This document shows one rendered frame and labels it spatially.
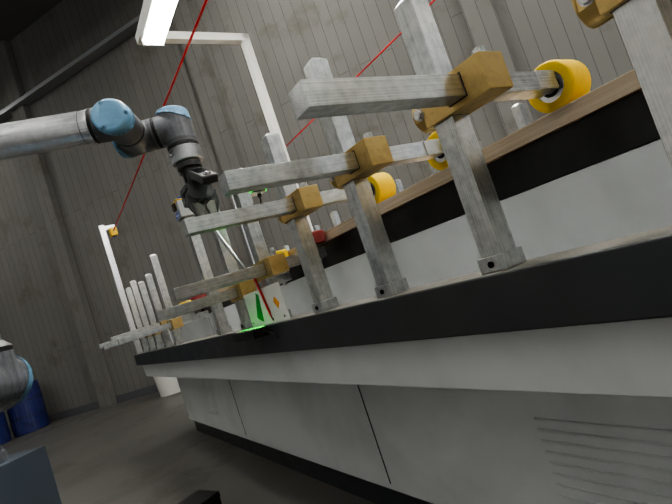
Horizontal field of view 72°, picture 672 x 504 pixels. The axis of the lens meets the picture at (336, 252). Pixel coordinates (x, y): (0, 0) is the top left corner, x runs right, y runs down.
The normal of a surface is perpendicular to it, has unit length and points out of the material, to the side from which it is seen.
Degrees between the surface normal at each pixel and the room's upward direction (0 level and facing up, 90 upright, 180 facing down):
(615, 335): 90
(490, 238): 90
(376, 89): 90
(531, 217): 90
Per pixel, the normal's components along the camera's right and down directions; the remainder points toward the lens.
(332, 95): 0.51, -0.22
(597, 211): -0.80, 0.24
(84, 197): -0.36, 0.07
